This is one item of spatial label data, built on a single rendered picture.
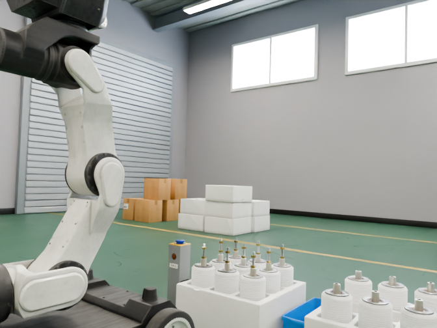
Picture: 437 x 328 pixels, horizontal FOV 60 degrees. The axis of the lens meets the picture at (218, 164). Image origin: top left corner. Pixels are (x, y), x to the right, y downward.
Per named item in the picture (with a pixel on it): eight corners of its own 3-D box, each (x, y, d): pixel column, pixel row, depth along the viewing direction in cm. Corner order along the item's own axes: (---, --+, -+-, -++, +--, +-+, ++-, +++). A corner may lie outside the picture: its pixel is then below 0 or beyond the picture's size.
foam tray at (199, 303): (258, 358, 128) (260, 304, 128) (174, 328, 151) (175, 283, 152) (305, 325, 159) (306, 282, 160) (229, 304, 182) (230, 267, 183)
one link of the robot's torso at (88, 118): (97, 204, 116) (55, 49, 105) (66, 200, 127) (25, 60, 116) (134, 187, 127) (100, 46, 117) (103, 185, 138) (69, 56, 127)
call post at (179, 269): (177, 319, 161) (180, 246, 162) (166, 315, 165) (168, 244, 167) (188, 314, 167) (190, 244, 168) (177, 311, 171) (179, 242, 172)
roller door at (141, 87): (17, 214, 556) (28, 8, 569) (13, 213, 563) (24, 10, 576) (171, 206, 808) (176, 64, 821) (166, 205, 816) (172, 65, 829)
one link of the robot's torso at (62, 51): (54, 77, 107) (56, 36, 107) (32, 84, 115) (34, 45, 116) (94, 87, 117) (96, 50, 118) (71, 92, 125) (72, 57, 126)
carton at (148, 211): (161, 221, 520) (162, 200, 522) (148, 222, 502) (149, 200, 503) (147, 219, 539) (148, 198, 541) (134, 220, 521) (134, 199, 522)
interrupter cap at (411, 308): (432, 317, 102) (432, 315, 102) (401, 311, 106) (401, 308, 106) (436, 310, 108) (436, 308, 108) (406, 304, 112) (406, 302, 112)
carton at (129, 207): (138, 217, 563) (139, 197, 564) (149, 218, 548) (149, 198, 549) (121, 218, 540) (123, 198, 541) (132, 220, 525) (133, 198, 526)
